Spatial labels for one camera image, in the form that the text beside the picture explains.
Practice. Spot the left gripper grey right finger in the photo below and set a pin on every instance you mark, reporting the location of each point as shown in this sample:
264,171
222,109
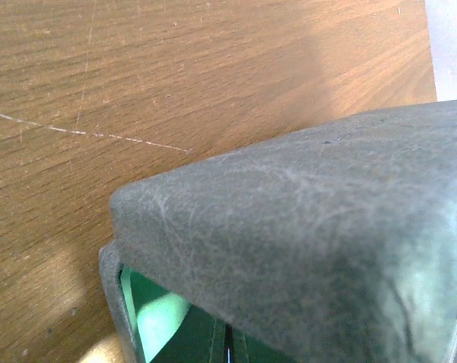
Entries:
238,351

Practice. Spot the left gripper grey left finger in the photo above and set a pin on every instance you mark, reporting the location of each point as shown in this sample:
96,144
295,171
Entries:
217,342

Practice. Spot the green glasses case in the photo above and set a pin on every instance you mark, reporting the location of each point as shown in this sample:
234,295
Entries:
336,243

